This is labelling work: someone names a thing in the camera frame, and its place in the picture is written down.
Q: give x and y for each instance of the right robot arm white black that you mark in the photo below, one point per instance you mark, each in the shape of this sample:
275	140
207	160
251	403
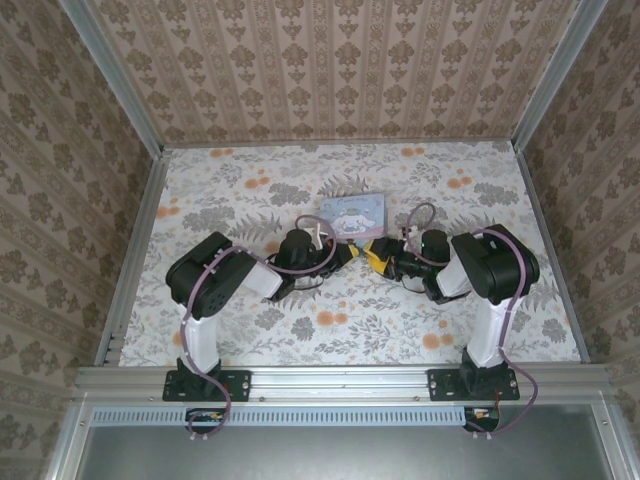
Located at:
495	265

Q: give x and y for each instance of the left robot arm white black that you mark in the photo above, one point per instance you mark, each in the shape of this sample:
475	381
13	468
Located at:
210	280

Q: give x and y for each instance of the floral patterned table cover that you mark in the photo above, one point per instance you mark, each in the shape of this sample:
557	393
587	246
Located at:
350	320

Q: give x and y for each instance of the grey metal sheet panel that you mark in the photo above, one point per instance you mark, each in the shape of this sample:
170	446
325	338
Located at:
340	452

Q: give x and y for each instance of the long aluminium base rail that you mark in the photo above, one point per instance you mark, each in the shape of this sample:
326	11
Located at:
340	382

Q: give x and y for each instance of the aluminium side rail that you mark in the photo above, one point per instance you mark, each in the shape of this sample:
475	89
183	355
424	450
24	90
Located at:
555	250
135	250

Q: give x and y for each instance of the aluminium frame post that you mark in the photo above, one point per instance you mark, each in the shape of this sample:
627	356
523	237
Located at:
555	75
115	75

